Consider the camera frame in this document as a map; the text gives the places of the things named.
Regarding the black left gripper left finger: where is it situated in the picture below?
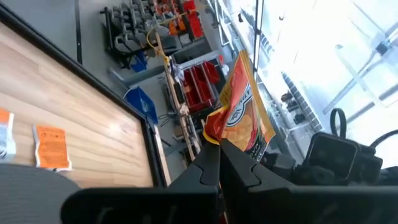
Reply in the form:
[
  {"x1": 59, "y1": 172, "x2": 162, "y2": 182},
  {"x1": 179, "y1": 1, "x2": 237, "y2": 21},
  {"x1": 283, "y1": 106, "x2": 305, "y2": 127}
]
[{"x1": 60, "y1": 138, "x2": 221, "y2": 224}]

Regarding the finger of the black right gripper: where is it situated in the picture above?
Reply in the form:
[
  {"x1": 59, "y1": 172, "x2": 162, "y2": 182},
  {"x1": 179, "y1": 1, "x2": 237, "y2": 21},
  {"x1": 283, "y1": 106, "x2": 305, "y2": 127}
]
[{"x1": 260, "y1": 151, "x2": 308, "y2": 187}]

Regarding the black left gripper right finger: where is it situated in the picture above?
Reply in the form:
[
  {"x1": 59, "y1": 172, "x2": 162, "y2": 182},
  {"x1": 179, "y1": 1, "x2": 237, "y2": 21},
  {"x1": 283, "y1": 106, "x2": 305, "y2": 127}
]
[{"x1": 220, "y1": 138, "x2": 398, "y2": 224}]

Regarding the red white snack packet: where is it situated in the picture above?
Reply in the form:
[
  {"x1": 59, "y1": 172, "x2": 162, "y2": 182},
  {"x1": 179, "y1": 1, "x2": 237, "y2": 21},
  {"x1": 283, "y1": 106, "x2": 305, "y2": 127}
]
[{"x1": 202, "y1": 49, "x2": 277, "y2": 162}]

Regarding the white orange tea packet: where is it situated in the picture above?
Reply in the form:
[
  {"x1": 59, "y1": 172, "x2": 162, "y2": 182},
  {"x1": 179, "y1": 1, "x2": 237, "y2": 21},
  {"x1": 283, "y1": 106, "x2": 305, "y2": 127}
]
[{"x1": 0, "y1": 108, "x2": 17, "y2": 161}]

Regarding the blue plastic bin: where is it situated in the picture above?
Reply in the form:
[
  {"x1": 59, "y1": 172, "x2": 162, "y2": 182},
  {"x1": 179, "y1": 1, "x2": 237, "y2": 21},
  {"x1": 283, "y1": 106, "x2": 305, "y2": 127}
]
[
  {"x1": 124, "y1": 85, "x2": 159, "y2": 124},
  {"x1": 129, "y1": 51, "x2": 149, "y2": 73}
]

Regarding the long wooden workbench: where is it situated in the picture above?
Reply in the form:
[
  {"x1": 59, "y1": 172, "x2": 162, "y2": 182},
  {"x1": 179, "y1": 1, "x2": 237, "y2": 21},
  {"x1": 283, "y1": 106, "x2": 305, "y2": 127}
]
[{"x1": 154, "y1": 30, "x2": 203, "y2": 161}]

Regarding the shelf with red bins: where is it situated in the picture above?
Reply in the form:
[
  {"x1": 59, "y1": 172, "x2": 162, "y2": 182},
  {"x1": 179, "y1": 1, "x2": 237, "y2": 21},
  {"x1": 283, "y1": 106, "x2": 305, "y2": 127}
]
[{"x1": 170, "y1": 51, "x2": 231, "y2": 114}]

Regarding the round grey woven placemat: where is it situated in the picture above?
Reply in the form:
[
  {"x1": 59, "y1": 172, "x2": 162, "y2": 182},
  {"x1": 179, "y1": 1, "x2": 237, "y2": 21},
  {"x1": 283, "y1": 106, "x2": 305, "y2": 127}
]
[{"x1": 0, "y1": 163, "x2": 82, "y2": 224}]

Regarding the shelf with orange bins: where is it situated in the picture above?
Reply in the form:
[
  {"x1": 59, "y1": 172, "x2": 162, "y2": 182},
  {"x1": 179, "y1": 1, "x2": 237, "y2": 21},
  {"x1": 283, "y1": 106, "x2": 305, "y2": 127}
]
[{"x1": 167, "y1": 0, "x2": 206, "y2": 40}]

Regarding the grey equipment rack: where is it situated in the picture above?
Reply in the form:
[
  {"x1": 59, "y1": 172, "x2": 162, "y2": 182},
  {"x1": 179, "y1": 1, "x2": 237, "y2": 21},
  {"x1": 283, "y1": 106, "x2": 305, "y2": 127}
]
[{"x1": 99, "y1": 0, "x2": 175, "y2": 68}]

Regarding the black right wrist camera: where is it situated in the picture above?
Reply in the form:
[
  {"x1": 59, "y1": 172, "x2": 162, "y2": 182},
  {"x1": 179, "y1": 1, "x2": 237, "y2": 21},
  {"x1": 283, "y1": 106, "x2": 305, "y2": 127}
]
[{"x1": 303, "y1": 132, "x2": 362, "y2": 182}]

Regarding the black aluminium rig frame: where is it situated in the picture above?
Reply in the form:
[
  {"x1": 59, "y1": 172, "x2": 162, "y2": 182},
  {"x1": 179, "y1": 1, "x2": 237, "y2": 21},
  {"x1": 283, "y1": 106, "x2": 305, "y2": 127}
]
[{"x1": 0, "y1": 2, "x2": 172, "y2": 188}]

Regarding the yellow hanging cable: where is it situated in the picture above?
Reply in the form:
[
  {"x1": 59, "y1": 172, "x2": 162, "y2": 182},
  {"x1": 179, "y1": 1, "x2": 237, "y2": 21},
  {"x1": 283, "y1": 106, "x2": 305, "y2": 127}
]
[{"x1": 146, "y1": 11, "x2": 193, "y2": 65}]

